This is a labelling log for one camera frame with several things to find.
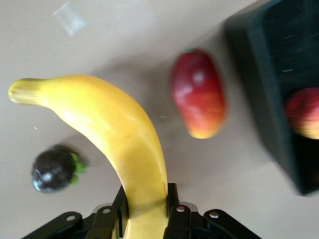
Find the brown table cover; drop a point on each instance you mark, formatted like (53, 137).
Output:
(124, 49)

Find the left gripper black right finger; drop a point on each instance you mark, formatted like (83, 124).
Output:
(189, 224)

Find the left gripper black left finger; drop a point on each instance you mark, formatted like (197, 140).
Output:
(99, 224)

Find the dark purple eggplant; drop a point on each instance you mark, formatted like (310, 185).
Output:
(49, 169)

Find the red yellow apple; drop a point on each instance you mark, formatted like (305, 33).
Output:
(304, 112)

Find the red yellow mango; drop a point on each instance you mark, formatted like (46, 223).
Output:
(199, 99)

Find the black plastic box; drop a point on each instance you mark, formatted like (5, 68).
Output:
(264, 74)

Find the clear tape piece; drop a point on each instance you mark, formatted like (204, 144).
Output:
(69, 18)

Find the yellow banana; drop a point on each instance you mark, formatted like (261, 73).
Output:
(112, 129)

